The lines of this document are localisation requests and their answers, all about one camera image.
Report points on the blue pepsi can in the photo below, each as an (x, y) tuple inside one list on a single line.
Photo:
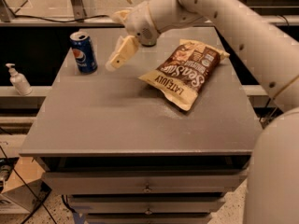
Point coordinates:
[(82, 47)]

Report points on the drawer with knob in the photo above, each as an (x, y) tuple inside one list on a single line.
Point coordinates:
[(91, 183), (146, 204)]

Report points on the middle drawer with knob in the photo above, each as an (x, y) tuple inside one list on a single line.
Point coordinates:
[(146, 204)]

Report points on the metal bracket left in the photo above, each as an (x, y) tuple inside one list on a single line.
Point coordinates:
[(78, 9)]

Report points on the brown chips bag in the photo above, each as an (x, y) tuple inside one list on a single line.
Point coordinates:
[(181, 76)]

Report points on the bottom drawer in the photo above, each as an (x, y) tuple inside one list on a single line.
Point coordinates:
[(151, 219)]

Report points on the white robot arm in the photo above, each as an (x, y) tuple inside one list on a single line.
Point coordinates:
[(272, 57)]

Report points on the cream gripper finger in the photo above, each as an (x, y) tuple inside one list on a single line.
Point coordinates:
[(126, 48), (120, 17)]

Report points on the white pump bottle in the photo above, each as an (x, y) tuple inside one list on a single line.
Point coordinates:
[(18, 80)]

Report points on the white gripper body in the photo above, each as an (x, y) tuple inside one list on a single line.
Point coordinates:
[(139, 22)]

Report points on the cardboard box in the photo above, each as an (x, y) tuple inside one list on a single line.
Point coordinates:
[(19, 193)]

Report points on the top drawer with knob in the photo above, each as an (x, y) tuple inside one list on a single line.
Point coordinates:
[(91, 183)]

